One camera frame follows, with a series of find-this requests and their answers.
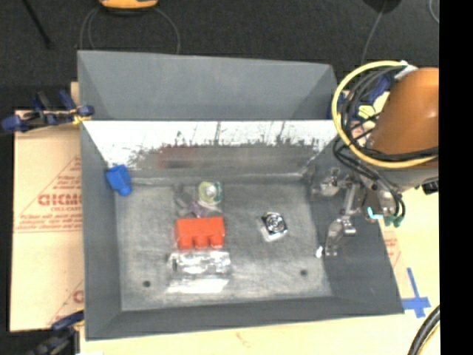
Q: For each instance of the red-orange studded toy block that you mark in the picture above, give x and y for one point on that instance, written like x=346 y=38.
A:
x=199 y=231

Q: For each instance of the black cylinder on white bracket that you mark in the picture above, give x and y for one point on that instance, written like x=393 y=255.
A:
x=431 y=188

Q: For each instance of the clear packet with silver contents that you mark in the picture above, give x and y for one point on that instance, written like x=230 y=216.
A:
x=199 y=268

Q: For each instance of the clear plastic wrap purple print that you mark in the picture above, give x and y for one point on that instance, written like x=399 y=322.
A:
x=192 y=207

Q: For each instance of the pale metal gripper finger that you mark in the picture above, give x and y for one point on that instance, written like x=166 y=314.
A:
x=327 y=187
x=338 y=231

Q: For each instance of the blue plastic piece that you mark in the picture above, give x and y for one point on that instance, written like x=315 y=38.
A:
x=118 y=179

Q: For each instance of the clear glass with green lid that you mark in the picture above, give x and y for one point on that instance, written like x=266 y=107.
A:
x=210 y=192

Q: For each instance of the grey metal bin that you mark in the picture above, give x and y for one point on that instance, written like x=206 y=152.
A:
x=258 y=272

